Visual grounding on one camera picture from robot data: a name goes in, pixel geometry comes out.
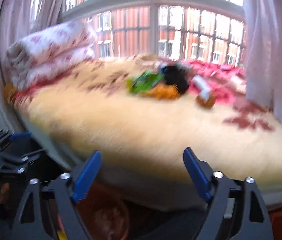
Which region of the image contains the green snack bag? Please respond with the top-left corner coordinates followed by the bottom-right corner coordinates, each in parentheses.
top-left (125, 70), bottom-right (164, 94)

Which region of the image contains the black fuzzy cloth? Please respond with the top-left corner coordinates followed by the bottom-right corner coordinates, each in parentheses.
top-left (161, 65), bottom-right (189, 95)

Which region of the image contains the pink sheer curtain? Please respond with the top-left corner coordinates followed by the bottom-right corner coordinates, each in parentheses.
top-left (243, 0), bottom-right (282, 123)
top-left (0, 0), bottom-right (63, 62)

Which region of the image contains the pink sheer curtain left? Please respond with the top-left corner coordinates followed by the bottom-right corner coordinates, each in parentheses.
top-left (0, 0), bottom-right (63, 62)

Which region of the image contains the white paper roll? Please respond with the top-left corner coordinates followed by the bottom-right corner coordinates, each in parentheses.
top-left (191, 75), bottom-right (212, 92)

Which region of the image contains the pink sheer curtain right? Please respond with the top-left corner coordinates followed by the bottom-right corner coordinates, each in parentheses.
top-left (243, 0), bottom-right (282, 123)

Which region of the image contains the floral beige bed blanket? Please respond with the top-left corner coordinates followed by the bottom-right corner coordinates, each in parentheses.
top-left (4, 59), bottom-right (282, 192)

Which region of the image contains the window frame with bars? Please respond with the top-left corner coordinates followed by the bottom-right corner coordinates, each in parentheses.
top-left (30, 0), bottom-right (247, 67)

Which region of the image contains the brown white plush toy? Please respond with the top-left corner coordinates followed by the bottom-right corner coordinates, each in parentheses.
top-left (195, 90), bottom-right (216, 109)

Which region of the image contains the orange toy dinosaur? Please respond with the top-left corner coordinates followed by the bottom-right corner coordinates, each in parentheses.
top-left (144, 83), bottom-right (181, 100)

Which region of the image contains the folded floral white quilt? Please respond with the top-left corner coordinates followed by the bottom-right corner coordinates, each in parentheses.
top-left (4, 20), bottom-right (97, 90)

